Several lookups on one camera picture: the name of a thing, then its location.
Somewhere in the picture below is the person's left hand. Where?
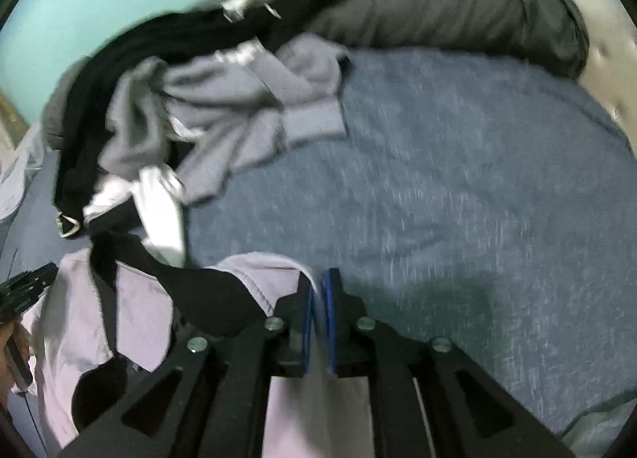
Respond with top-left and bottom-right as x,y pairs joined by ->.
0,321 -> 31,394

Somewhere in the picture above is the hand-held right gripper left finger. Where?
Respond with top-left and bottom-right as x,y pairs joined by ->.
60,271 -> 317,458

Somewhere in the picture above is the grey garment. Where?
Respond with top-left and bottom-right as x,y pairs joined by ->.
100,35 -> 352,205

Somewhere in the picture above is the wooden board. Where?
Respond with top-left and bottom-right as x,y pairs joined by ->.
0,94 -> 31,141

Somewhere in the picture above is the pale lilac cloth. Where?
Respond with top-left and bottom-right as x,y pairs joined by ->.
0,122 -> 48,222

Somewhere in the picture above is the black and white garment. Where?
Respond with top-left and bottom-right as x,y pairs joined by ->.
72,164 -> 262,431

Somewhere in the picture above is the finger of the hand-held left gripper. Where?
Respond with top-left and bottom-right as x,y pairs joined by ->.
0,263 -> 59,324

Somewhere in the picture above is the blue bedspread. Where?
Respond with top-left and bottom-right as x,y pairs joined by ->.
0,47 -> 637,439

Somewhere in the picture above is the black cable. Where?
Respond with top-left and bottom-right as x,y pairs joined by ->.
20,386 -> 53,451

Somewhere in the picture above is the beige tufted headboard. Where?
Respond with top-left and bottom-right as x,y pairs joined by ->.
508,0 -> 637,160

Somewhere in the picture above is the black garment with white drawstring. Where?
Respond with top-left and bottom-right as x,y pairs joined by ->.
52,0 -> 384,240

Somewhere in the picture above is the pale green cloth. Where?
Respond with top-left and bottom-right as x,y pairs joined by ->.
562,401 -> 634,454

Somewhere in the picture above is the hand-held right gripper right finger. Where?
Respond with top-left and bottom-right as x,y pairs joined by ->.
321,268 -> 573,458

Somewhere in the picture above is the lavender jacket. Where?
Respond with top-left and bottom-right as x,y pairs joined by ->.
20,251 -> 379,458

